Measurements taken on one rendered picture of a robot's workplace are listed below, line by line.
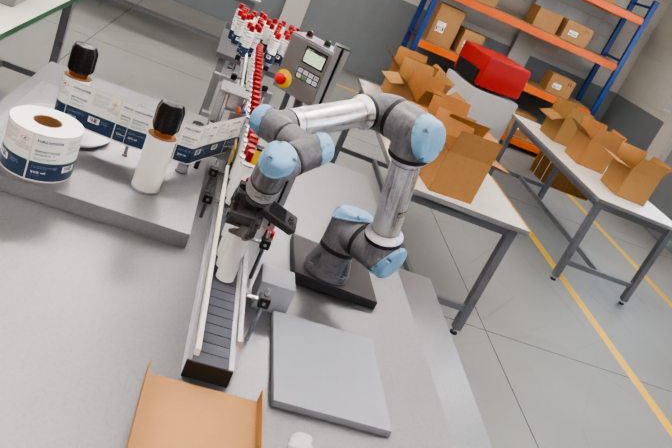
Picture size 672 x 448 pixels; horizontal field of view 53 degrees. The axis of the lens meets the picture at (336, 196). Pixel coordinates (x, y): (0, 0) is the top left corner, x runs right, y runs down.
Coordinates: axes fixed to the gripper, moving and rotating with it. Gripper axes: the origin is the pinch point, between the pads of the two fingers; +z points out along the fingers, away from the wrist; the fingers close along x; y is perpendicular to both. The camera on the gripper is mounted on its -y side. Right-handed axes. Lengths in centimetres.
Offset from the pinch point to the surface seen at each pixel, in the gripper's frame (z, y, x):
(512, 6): 352, -347, -715
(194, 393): 3.0, 3.2, 40.5
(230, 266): 13.9, 0.4, 1.6
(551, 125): 255, -311, -390
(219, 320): 10.3, 0.5, 19.0
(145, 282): 21.6, 20.0, 8.7
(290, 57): 4, -2, -72
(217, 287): 17.5, 2.0, 6.7
